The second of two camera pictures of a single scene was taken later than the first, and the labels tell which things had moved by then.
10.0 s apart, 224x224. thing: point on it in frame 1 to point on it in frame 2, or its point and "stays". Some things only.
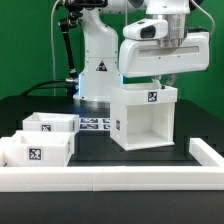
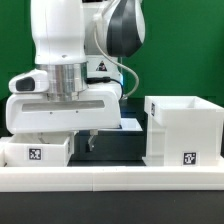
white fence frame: (206, 175) stays
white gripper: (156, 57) to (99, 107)
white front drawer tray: (32, 148) stays
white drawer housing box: (142, 116) to (183, 131)
